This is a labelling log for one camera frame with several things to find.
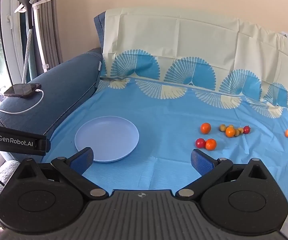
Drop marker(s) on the blue and cream printed sheet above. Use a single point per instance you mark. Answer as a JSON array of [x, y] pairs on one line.
[[159, 105]]

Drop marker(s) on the blue cushion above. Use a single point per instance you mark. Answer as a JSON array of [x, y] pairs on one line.
[[66, 80]]

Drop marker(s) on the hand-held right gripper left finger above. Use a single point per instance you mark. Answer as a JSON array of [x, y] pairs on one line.
[[82, 160]]

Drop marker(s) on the black smartphone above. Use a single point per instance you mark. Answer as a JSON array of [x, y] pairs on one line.
[[22, 90]]

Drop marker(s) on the dark garment steamer head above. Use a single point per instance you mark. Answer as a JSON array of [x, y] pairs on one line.
[[26, 1]]

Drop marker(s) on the white window frame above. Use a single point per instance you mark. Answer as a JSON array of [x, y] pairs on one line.
[[10, 30]]

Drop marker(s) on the red tomato with stem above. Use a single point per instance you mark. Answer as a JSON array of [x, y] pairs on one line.
[[246, 129]]

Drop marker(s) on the grey curtain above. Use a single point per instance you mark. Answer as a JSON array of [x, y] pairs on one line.
[[47, 30]]

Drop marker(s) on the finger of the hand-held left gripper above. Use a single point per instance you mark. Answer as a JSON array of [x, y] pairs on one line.
[[44, 146]]

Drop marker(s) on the light blue round plate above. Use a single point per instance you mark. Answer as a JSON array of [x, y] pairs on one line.
[[108, 137]]

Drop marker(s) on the white hanger stand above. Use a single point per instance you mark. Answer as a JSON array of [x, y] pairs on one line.
[[40, 30]]

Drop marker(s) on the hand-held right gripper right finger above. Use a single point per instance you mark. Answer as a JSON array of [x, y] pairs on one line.
[[201, 162]]

